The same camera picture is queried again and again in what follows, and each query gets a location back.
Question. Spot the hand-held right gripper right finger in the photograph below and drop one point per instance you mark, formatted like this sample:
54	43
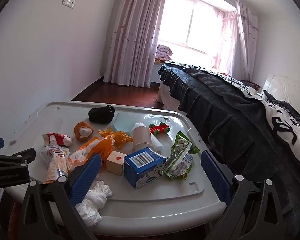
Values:
215	177

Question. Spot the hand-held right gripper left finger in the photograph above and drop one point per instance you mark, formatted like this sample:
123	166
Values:
86	177

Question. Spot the light blue plastic container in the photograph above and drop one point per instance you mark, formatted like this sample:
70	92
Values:
123	123

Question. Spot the red green toy car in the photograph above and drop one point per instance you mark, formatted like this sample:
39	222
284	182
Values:
159	128

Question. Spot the orange snack bag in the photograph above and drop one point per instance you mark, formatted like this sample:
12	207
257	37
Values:
83	153

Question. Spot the crumpled white tissue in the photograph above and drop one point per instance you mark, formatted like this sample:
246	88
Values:
92	205

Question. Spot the orange white squeeze pouch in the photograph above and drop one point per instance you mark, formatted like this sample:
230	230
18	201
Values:
56	165

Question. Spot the wooden block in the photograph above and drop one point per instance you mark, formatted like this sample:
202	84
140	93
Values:
116	164

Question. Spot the green white snack wrapper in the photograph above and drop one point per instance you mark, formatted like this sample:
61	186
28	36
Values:
178	167

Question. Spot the red white pouch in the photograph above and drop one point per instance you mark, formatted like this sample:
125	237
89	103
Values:
57	140

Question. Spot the brown lion plush toy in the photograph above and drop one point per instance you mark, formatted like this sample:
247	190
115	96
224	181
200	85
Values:
83	131

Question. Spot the yellow toy dinosaur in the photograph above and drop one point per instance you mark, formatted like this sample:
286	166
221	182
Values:
118	137

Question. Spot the blue white carton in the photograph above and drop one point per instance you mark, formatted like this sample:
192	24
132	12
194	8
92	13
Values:
142	170

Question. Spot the black rolled sock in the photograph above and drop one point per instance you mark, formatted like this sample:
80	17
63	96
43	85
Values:
101	115

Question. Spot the white plastic storage bin lid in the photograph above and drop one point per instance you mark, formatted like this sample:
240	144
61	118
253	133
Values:
150	200

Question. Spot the black white printed blanket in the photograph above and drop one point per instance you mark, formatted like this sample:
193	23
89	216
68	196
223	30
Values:
282	120

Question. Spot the white bed headboard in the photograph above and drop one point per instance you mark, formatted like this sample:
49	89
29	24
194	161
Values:
287	87

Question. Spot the folded pink quilt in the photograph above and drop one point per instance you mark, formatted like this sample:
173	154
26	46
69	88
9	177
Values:
164	52

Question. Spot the sheer pink curtain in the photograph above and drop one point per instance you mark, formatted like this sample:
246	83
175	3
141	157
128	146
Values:
226	42

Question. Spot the pink patterned curtain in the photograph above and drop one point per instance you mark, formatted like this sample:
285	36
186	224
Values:
133	35
247	42

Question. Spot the window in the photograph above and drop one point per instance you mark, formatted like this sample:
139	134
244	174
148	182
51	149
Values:
190	20

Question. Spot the white bed frame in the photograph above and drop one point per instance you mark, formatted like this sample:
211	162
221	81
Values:
166	97

